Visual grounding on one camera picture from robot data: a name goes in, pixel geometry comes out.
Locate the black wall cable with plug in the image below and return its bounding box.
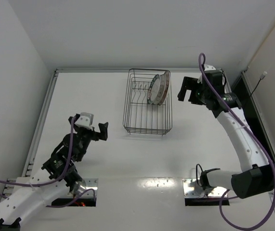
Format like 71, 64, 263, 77
238, 71, 268, 114

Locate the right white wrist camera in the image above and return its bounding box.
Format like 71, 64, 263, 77
202, 64, 216, 72

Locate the metal base plate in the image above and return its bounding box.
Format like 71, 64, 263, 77
183, 178, 226, 199
65, 179, 98, 199

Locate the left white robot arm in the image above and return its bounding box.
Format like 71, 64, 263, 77
0, 113, 108, 231

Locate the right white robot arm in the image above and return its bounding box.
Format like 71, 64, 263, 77
177, 70, 275, 199

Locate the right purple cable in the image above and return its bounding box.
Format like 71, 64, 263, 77
197, 52, 275, 229

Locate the black rim flower plate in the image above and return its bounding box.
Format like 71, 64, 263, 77
152, 74, 165, 105

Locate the orange sunburst plate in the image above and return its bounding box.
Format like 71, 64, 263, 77
159, 70, 170, 105

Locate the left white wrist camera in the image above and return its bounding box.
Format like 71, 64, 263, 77
74, 112, 94, 130

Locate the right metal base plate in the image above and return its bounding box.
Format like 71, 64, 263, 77
183, 178, 226, 199

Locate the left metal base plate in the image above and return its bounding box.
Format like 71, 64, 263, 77
65, 179, 98, 199

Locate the green rim plate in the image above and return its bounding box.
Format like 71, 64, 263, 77
147, 74, 160, 104

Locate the wire dish rack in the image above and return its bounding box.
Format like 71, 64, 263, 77
122, 68, 173, 136

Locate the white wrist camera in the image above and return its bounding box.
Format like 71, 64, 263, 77
74, 112, 94, 130
202, 64, 216, 72

